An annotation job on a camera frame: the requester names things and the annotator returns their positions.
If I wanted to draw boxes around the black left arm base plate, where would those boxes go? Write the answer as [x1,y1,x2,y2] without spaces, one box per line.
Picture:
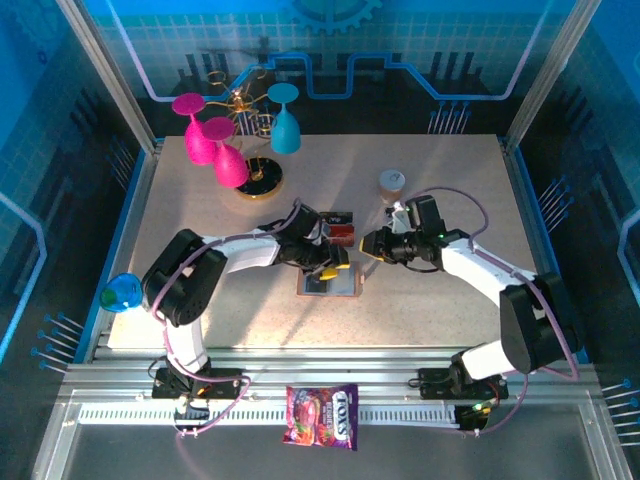
[151,367,249,401]

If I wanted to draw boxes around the blue plastic cup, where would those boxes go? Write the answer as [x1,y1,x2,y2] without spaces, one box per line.
[101,272,144,315]

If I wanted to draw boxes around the brown square tray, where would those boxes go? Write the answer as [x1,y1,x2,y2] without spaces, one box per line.
[296,259,369,299]

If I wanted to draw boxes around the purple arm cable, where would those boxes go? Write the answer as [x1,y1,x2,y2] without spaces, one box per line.
[394,185,581,436]
[149,197,304,441]

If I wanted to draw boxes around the black controller board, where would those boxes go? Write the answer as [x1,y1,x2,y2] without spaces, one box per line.
[173,399,211,435]
[455,402,495,432]

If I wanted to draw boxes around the white slotted cable duct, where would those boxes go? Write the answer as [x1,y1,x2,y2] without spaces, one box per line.
[78,407,461,427]

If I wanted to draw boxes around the pink wine glass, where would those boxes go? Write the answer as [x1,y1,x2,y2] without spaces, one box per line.
[171,92,221,167]
[199,117,250,189]

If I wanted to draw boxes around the purple candy bag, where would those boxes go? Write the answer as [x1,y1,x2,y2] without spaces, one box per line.
[282,383,360,452]

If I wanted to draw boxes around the clear acrylic card box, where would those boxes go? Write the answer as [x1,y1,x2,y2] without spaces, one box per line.
[317,209,359,250]

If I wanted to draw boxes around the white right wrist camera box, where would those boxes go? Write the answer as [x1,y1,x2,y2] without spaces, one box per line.
[390,201,410,232]

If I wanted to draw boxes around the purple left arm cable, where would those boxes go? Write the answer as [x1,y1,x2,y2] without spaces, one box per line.
[149,197,304,441]

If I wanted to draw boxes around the teal wine glass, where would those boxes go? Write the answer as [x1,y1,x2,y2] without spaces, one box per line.
[266,82,302,154]

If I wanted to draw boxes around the gold glass rack, black base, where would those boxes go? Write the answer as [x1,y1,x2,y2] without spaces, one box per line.
[205,67,285,202]

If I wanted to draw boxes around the aluminium enclosure frame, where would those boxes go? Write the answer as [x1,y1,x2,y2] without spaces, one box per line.
[29,0,640,480]

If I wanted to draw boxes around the tin can with silver lid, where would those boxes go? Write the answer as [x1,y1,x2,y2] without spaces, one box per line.
[378,168,407,204]

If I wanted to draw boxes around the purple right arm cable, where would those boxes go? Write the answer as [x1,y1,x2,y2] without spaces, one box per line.
[394,185,581,436]

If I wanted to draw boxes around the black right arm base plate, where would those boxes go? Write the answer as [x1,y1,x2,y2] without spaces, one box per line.
[417,367,510,401]

